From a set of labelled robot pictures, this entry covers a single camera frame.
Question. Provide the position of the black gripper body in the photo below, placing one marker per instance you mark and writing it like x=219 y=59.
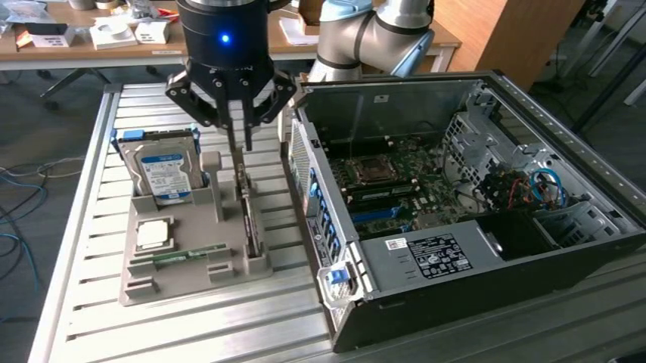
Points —
x=227 y=49

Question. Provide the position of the green graphics card with fan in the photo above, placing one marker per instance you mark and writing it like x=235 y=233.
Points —
x=251 y=223

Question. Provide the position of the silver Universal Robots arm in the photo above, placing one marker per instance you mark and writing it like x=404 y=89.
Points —
x=353 y=41

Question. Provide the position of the white paper stack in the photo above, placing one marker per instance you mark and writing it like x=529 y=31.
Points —
x=298 y=34

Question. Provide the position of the small white cardboard box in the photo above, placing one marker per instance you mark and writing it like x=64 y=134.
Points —
x=151 y=33

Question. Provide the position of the brown cardboard box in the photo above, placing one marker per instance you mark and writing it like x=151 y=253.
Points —
x=307 y=11

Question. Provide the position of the black chair base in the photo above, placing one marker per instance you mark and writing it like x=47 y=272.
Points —
x=75 y=77

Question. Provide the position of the wooden desk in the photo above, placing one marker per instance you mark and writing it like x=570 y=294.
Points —
x=75 y=53

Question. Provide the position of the hard disk in blue caddy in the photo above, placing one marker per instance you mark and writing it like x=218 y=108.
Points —
x=162 y=170

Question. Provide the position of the CPU socket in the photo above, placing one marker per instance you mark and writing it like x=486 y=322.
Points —
x=371 y=166

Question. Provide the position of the white box with black lid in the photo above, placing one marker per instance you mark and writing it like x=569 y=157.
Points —
x=51 y=36

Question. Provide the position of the blue expansion slot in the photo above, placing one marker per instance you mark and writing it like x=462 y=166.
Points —
x=375 y=215

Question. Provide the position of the beige parts rack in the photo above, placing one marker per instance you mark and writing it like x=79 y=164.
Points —
x=191 y=234

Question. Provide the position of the silver CPU chip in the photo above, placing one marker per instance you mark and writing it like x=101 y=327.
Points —
x=151 y=234

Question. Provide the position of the green motherboard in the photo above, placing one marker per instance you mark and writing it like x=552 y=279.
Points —
x=434 y=189

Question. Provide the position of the green RAM stick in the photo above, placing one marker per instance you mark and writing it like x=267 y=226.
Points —
x=177 y=254

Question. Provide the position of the wooden cabinet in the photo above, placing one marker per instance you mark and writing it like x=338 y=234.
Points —
x=505 y=38

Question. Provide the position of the blue case latch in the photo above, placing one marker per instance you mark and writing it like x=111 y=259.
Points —
x=337 y=276

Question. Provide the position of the grey power supply unit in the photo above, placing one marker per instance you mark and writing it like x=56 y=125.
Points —
x=394 y=272

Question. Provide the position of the black open PC case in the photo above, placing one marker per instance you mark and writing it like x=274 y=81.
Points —
x=454 y=302

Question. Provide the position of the silver metal disk bay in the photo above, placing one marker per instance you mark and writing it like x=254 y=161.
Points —
x=581 y=223

